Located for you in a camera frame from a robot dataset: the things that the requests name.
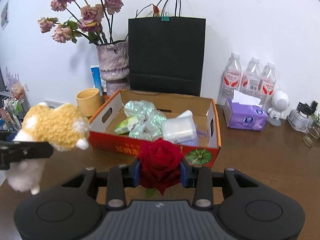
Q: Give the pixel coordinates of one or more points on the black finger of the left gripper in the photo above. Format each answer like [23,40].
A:
[30,150]

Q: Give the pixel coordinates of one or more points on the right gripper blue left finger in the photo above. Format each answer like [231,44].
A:
[119,178]

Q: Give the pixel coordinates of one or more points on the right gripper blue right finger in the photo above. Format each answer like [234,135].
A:
[199,178]

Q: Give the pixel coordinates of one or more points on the red rose flower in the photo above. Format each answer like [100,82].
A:
[160,165]

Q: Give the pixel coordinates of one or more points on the purple drawstring pouch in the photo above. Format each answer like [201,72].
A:
[195,141]

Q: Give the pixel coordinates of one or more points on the green tissue packet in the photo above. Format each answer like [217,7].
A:
[126,125]

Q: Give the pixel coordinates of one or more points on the translucent plastic box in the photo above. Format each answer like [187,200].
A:
[177,130]

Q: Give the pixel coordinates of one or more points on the iridescent plastic bag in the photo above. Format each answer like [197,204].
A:
[150,120]

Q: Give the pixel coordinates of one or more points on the white orange plush toy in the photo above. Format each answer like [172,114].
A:
[64,128]

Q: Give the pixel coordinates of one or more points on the white spray bottle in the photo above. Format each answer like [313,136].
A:
[186,113]

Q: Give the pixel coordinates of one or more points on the cluttered storage rack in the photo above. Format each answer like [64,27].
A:
[14,102]

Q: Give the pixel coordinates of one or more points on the orange cardboard box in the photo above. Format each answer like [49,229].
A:
[111,113]

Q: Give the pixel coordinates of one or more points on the purple tissue pack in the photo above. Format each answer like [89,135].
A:
[243,111]

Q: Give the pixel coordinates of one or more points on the yellow mug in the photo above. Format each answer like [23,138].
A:
[89,101]

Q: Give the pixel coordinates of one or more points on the left water bottle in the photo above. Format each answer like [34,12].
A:
[231,78]

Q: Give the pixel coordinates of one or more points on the water bottle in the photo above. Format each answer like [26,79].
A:
[251,78]
[267,83]
[231,78]

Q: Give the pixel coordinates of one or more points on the middle water bottle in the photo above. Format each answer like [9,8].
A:
[251,78]

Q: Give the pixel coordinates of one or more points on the blue white tube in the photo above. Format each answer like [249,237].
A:
[96,78]

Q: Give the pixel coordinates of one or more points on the white robot figurine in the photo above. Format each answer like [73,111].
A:
[279,103]

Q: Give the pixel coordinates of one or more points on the right water bottle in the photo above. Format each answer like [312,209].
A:
[267,83]

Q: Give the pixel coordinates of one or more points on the pink ceramic vase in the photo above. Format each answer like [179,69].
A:
[114,66]

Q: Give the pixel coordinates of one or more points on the clear glass cup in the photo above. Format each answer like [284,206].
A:
[312,133]

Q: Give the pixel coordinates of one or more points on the black paper bag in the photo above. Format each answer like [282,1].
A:
[166,57]

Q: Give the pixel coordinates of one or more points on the green binder clip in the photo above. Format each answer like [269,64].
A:
[165,16]

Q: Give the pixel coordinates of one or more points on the dried pink rose bouquet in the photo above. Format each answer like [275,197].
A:
[93,22]

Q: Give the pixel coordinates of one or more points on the wall poster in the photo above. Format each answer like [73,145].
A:
[5,15]

